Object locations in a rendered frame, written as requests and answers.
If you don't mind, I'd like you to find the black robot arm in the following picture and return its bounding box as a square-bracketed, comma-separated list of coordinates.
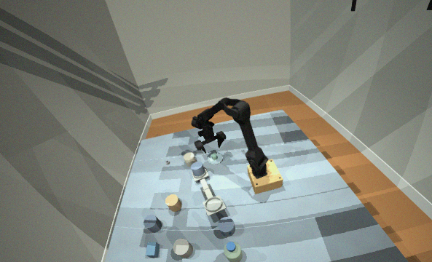
[191, 98, 268, 179]

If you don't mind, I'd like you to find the blue cube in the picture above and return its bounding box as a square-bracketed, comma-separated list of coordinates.
[146, 242, 160, 258]

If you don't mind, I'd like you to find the tan cylinder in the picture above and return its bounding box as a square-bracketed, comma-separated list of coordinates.
[165, 194, 182, 212]

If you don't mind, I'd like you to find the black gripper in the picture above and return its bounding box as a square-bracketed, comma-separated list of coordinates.
[194, 131, 226, 153]

